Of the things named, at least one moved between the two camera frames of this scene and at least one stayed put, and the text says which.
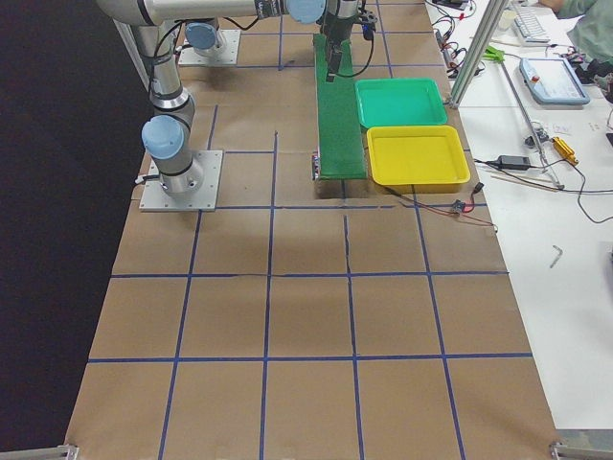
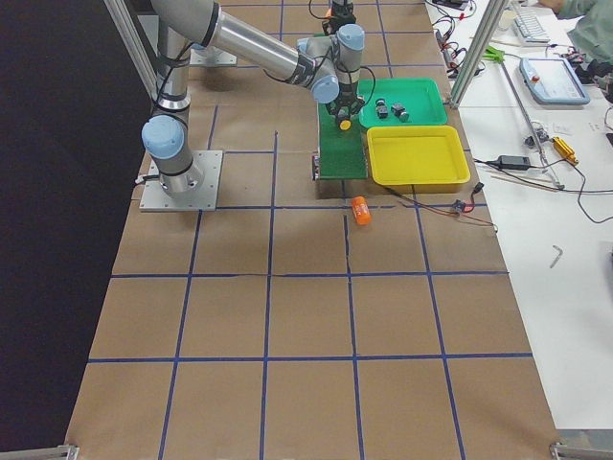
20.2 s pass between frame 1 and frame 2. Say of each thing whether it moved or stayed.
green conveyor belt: stayed
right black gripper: moved
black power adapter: stayed
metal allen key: stayed
